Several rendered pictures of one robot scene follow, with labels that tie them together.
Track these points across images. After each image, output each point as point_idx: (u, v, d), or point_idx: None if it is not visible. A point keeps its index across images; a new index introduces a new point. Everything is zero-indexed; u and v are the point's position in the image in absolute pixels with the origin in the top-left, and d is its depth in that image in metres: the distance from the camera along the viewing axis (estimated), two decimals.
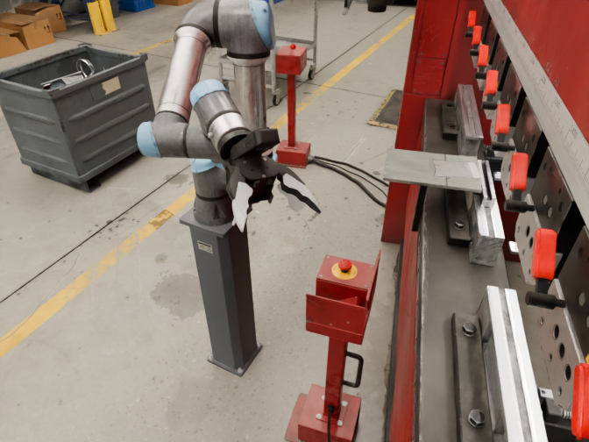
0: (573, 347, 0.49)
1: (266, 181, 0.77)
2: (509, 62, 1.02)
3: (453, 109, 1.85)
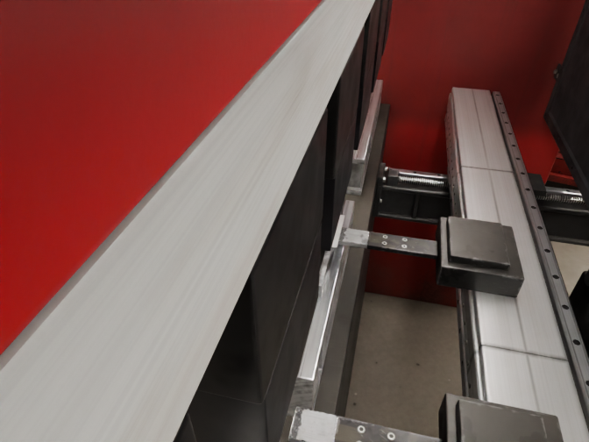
0: None
1: None
2: None
3: None
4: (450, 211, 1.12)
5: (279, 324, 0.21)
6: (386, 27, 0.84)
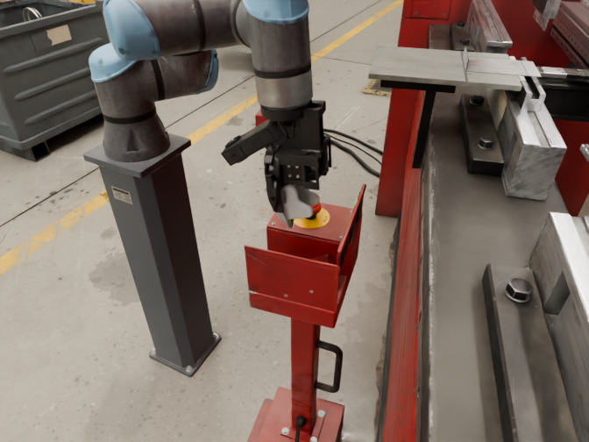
0: None
1: None
2: None
3: (466, 28, 1.42)
4: (571, 105, 1.24)
5: None
6: None
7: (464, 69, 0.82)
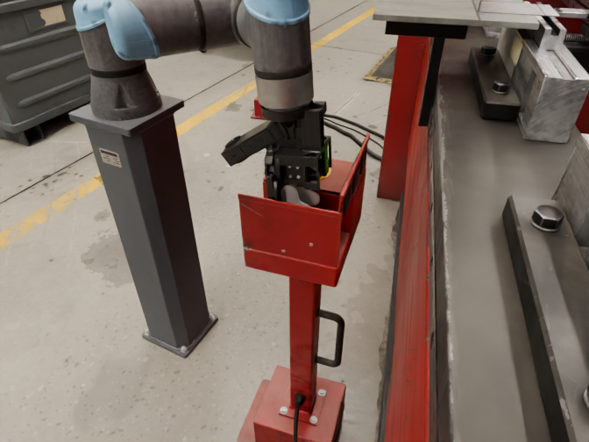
0: None
1: None
2: None
3: None
4: (584, 69, 1.18)
5: None
6: None
7: (476, 10, 0.76)
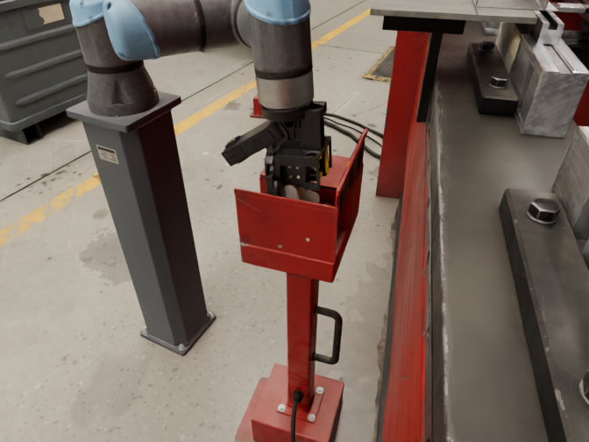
0: None
1: None
2: None
3: None
4: (583, 66, 1.17)
5: None
6: None
7: (474, 5, 0.76)
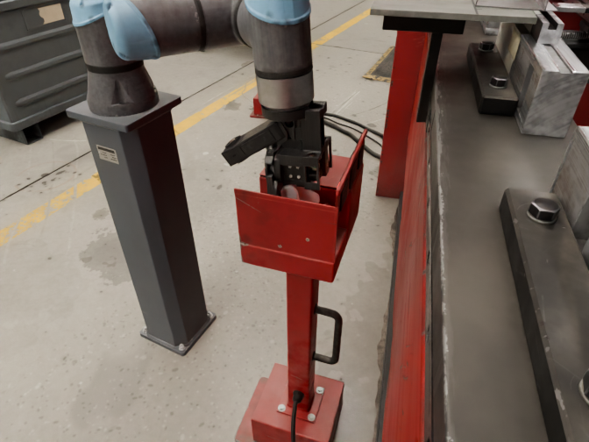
0: None
1: None
2: None
3: None
4: None
5: None
6: None
7: (474, 5, 0.76)
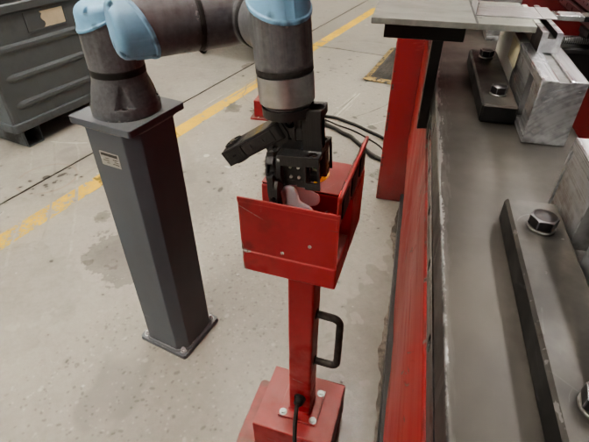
0: None
1: None
2: None
3: None
4: (582, 71, 1.18)
5: None
6: None
7: (474, 14, 0.77)
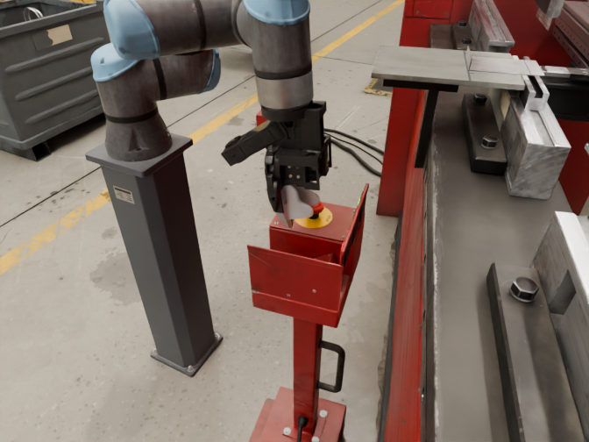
0: None
1: None
2: None
3: (468, 27, 1.42)
4: (572, 105, 1.23)
5: None
6: None
7: (467, 68, 0.82)
